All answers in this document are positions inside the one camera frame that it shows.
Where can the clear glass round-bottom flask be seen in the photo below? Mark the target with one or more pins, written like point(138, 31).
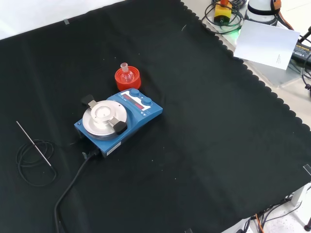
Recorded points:
point(126, 77)

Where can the heater with blue base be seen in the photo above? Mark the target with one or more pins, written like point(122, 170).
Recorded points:
point(136, 121)

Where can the black bench cloth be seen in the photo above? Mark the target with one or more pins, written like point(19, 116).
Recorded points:
point(194, 121)

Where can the clear tape strip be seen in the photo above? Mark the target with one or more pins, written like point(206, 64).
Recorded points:
point(188, 230)
point(66, 21)
point(307, 169)

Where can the thin metal probe rod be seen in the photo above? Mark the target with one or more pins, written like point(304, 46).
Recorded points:
point(34, 143)

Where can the yellow stop button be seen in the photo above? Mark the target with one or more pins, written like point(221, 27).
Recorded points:
point(222, 11)

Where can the pale board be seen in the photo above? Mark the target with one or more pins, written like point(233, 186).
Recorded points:
point(264, 43)

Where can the black power adapter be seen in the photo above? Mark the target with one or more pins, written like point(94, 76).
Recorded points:
point(302, 51)

